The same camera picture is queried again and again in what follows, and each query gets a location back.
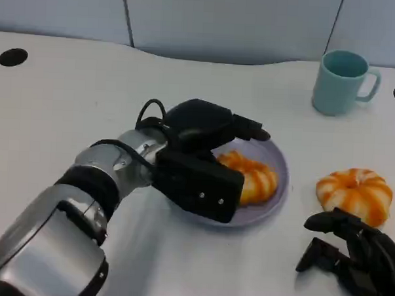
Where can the orange and white bread roll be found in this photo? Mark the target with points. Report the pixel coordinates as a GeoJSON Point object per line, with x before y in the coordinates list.
{"type": "Point", "coordinates": [354, 191]}
{"type": "Point", "coordinates": [258, 181]}

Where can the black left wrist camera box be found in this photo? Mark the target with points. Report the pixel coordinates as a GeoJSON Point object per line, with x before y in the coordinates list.
{"type": "Point", "coordinates": [199, 184]}

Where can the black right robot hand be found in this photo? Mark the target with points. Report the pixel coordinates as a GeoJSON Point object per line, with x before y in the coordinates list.
{"type": "Point", "coordinates": [369, 260]}

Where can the pale green mug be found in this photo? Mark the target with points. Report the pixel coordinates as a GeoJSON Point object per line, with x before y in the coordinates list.
{"type": "Point", "coordinates": [334, 86]}

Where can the lilac plate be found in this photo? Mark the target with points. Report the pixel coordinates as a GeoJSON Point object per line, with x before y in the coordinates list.
{"type": "Point", "coordinates": [267, 210]}

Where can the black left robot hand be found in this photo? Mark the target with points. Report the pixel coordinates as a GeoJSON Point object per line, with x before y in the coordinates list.
{"type": "Point", "coordinates": [202, 122]}

